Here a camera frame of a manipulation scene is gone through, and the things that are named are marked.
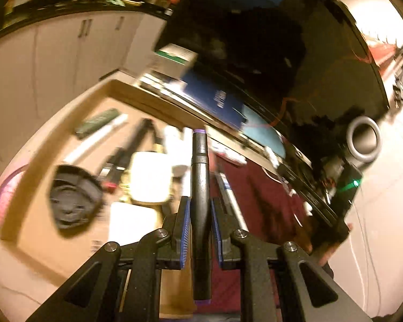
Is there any black purple-tipped marker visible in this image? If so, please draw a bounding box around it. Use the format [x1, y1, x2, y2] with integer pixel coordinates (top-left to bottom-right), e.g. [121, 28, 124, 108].
[190, 129, 212, 303]

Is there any white square charger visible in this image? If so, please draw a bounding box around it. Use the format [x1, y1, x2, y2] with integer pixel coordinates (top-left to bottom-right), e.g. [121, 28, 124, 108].
[129, 151, 173, 206]

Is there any long white tube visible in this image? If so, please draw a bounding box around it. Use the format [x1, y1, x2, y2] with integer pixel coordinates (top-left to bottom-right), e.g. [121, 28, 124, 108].
[182, 127, 193, 197]

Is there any black red-capped marker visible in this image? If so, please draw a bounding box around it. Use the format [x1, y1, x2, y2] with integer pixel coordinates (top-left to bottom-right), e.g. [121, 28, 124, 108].
[97, 119, 153, 193]

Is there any white marker pen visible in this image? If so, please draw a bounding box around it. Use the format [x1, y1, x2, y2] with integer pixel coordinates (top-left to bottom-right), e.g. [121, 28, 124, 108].
[62, 114, 129, 164]

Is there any dark green marker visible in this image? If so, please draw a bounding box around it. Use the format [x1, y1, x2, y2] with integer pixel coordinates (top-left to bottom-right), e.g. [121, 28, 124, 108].
[74, 108, 120, 140]

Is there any white pill bottle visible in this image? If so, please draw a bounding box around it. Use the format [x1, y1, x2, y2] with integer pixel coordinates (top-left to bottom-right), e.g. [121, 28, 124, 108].
[163, 125, 186, 177]

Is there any person's right hand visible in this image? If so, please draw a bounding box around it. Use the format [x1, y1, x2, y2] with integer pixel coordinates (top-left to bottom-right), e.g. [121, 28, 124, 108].
[310, 222, 353, 267]

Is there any light blue paper booklet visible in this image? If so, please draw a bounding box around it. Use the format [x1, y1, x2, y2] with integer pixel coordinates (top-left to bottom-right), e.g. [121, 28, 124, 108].
[242, 105, 286, 159]

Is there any white red glue tube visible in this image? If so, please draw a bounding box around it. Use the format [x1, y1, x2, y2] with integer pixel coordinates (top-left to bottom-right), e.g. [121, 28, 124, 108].
[210, 139, 247, 166]

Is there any cardboard tray box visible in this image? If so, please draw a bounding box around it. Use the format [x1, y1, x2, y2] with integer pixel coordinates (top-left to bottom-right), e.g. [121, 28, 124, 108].
[0, 78, 202, 316]

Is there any beige keyboard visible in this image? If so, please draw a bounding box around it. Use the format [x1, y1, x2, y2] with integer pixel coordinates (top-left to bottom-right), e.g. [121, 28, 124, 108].
[139, 73, 280, 162]

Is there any black computer monitor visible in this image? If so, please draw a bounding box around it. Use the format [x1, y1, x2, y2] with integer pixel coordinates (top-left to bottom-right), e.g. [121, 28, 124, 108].
[156, 0, 390, 170]

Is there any dark blue booklet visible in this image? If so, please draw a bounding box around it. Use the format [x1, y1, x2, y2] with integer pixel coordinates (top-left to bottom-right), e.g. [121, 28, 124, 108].
[182, 71, 245, 130]

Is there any white green box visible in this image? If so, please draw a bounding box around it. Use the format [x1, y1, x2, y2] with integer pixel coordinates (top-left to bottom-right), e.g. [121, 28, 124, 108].
[151, 44, 198, 79]

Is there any white ring light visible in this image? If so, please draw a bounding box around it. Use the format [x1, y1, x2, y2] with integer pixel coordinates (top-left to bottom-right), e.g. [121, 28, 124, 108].
[346, 116, 382, 164]

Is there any red wire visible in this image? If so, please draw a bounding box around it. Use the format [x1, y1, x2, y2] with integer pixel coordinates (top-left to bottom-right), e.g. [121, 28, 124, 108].
[242, 39, 373, 132]

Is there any black round plastic mount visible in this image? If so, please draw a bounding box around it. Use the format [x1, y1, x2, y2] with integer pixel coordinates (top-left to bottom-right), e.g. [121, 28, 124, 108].
[49, 164, 104, 233]

